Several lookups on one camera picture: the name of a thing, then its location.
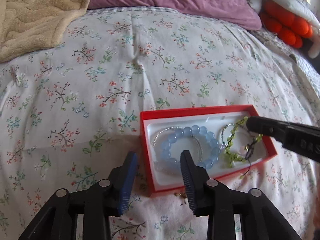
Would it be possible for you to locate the green bead bracelet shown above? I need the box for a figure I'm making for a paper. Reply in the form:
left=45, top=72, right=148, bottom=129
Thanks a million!
left=223, top=116, right=264, bottom=179

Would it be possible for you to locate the thin seed bead bracelet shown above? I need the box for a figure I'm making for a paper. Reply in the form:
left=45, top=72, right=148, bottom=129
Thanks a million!
left=219, top=122, right=241, bottom=148

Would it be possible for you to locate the light blue bead bracelet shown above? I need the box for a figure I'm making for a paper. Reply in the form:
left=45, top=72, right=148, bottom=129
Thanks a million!
left=159, top=125, right=221, bottom=170

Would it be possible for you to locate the clear crystal bead bracelet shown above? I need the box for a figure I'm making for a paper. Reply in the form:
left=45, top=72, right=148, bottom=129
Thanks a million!
left=152, top=126, right=203, bottom=176

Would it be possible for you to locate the red cardboard jewelry box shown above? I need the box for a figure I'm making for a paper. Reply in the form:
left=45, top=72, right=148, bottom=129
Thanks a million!
left=140, top=105, right=277, bottom=197

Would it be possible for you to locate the floral white bed quilt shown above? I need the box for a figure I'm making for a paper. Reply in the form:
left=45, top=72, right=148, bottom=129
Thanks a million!
left=1, top=8, right=319, bottom=239

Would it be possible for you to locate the orange plush toy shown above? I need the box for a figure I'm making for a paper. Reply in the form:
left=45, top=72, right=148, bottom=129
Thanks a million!
left=259, top=0, right=313, bottom=48

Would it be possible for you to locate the beige fleece blanket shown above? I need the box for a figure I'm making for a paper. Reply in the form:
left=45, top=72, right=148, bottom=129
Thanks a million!
left=1, top=0, right=90, bottom=62

